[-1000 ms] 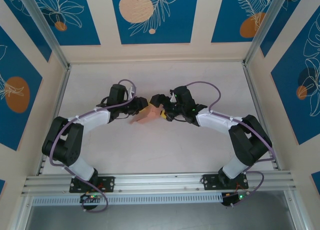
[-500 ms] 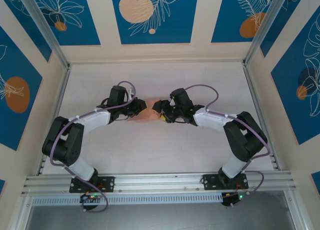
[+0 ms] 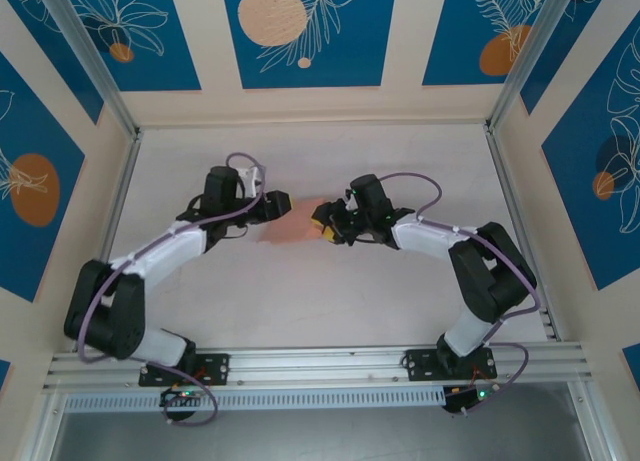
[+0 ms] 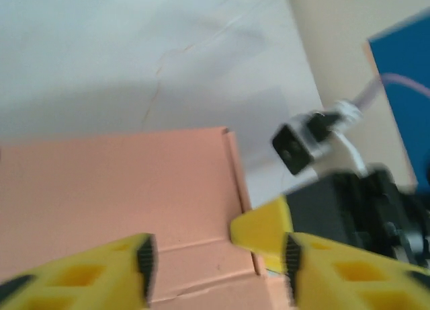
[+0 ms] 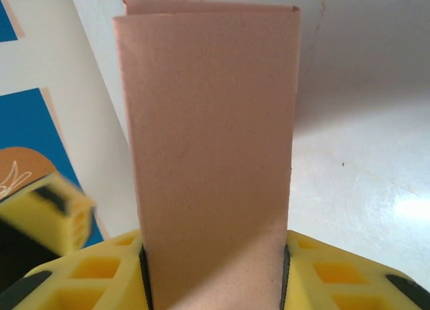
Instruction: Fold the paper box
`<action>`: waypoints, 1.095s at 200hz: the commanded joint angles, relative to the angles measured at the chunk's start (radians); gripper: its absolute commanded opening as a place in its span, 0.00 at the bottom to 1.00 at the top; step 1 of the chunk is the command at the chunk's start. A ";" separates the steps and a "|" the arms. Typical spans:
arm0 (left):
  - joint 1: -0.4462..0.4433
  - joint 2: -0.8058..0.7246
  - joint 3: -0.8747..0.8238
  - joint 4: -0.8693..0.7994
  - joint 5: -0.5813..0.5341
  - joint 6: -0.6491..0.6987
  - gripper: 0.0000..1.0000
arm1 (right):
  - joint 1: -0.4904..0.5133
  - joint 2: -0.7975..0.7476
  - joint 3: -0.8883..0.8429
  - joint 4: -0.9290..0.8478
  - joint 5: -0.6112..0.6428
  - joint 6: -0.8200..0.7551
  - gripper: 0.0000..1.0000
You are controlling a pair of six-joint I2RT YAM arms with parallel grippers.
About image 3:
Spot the aluminium side rail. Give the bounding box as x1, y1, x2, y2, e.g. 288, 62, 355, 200
74, 130, 144, 352
484, 125, 559, 342

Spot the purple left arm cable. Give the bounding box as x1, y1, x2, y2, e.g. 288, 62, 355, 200
77, 152, 266, 426

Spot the pink paper box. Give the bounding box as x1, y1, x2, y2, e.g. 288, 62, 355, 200
257, 196, 326, 245

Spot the aluminium frame post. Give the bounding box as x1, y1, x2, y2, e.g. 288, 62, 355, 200
487, 0, 577, 133
37, 0, 142, 138

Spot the black controller board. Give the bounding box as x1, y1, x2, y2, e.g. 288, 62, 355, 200
443, 385, 501, 415
159, 386, 201, 408

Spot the grey slotted cable duct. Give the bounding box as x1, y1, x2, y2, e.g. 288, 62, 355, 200
64, 386, 446, 412

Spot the grey metal panel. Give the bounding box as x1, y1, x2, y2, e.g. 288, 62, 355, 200
49, 410, 591, 461

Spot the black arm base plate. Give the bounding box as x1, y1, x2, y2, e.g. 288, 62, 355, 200
138, 353, 231, 387
403, 348, 499, 382

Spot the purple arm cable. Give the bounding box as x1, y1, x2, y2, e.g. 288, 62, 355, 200
77, 152, 266, 426
377, 172, 542, 416

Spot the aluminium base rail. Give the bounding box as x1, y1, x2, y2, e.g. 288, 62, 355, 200
42, 343, 594, 392

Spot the blue floral wall panel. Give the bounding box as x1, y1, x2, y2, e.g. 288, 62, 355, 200
519, 0, 616, 115
542, 30, 640, 292
47, 0, 202, 93
422, 0, 556, 87
0, 0, 104, 125
0, 53, 86, 302
221, 0, 399, 90

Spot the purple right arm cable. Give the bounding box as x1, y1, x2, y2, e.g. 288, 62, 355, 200
377, 172, 542, 416

